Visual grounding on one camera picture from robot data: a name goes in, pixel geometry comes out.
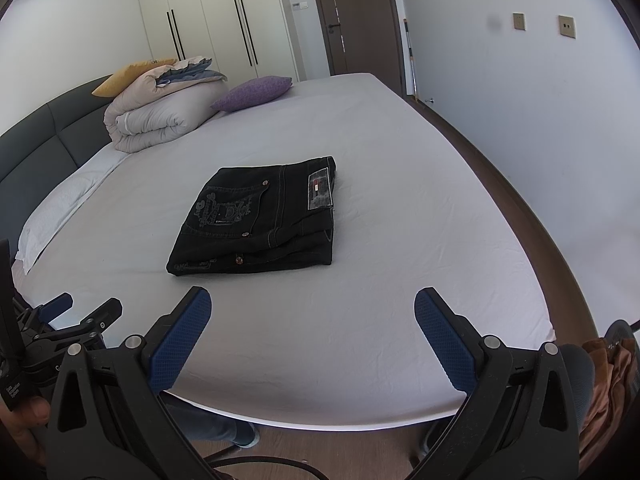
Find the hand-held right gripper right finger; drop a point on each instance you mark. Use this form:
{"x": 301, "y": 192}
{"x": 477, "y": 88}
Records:
{"x": 445, "y": 340}

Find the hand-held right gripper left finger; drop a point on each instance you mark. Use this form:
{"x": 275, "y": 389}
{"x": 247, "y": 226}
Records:
{"x": 182, "y": 340}

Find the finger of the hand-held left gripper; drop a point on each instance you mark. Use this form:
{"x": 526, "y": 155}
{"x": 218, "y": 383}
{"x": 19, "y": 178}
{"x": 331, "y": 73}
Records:
{"x": 102, "y": 312}
{"x": 57, "y": 306}

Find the black denim pants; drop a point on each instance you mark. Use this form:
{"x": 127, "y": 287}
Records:
{"x": 250, "y": 230}

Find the person's left hand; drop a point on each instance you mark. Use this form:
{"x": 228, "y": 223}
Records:
{"x": 22, "y": 422}

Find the white pillow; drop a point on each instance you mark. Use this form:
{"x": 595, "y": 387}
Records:
{"x": 60, "y": 205}

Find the bed with white sheet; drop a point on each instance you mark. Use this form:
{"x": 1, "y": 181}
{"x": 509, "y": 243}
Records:
{"x": 400, "y": 210}

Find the dark grey padded headboard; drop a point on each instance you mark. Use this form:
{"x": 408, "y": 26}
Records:
{"x": 45, "y": 135}

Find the brown bag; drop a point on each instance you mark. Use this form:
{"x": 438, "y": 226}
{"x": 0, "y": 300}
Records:
{"x": 612, "y": 390}

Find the folded beige duvet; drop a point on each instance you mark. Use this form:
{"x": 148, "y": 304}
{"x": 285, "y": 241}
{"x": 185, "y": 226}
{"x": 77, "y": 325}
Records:
{"x": 160, "y": 110}

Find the yellow pillow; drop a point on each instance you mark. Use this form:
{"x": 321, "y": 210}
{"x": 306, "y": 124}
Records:
{"x": 125, "y": 77}

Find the blue-grey folded cloth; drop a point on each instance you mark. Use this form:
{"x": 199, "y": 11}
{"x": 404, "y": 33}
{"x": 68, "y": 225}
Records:
{"x": 200, "y": 76}

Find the purple pillow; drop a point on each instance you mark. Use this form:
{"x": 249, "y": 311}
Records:
{"x": 255, "y": 92}

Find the long stick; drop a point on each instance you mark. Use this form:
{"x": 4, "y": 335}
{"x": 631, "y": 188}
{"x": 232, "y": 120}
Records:
{"x": 410, "y": 55}

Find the white wardrobe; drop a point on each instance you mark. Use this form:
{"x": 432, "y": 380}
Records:
{"x": 210, "y": 10}

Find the brown wooden door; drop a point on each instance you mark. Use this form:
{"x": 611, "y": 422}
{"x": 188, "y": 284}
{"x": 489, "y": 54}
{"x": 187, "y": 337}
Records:
{"x": 365, "y": 20}

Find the wall socket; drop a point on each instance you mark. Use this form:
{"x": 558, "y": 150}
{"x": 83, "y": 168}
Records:
{"x": 518, "y": 21}
{"x": 566, "y": 26}

